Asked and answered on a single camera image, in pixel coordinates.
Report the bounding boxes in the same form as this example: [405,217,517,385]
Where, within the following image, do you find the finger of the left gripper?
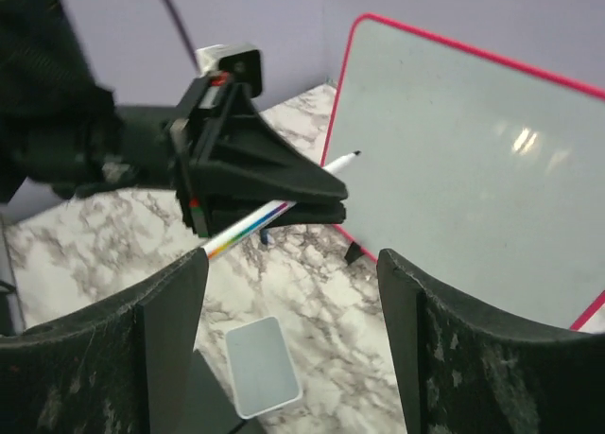
[207,197,349,234]
[189,86,348,202]

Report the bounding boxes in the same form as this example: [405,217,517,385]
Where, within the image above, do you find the white grey eraser block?
[225,316,303,420]

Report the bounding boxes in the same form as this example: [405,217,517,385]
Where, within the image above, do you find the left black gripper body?
[117,72,246,237]

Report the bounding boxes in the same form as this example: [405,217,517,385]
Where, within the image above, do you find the right black whiteboard foot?
[344,242,365,266]

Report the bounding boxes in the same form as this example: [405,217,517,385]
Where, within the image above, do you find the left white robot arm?
[1,0,348,237]

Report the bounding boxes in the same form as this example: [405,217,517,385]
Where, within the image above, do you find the pink framed whiteboard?
[322,13,604,329]

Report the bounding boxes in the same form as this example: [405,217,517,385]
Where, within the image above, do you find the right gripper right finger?
[377,249,604,434]

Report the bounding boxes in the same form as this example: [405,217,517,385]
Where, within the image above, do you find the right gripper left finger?
[1,249,209,433]

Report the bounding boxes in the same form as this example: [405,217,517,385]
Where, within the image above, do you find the white whiteboard marker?
[201,150,361,260]

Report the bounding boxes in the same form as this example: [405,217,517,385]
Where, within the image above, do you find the blue handled pliers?
[259,230,269,246]

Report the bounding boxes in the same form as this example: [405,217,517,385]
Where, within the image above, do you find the right black foam pad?
[177,351,266,434]

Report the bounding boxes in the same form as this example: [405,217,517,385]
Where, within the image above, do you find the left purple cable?
[150,0,200,71]

